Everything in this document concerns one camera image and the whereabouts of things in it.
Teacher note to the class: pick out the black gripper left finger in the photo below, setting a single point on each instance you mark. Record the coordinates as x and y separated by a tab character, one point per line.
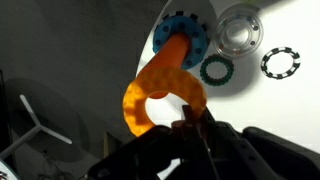
150	156

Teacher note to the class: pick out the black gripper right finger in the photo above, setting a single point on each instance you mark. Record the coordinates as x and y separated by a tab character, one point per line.
266	156

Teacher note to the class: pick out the white three-leg stand base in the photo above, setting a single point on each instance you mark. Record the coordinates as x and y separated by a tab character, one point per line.
33	131

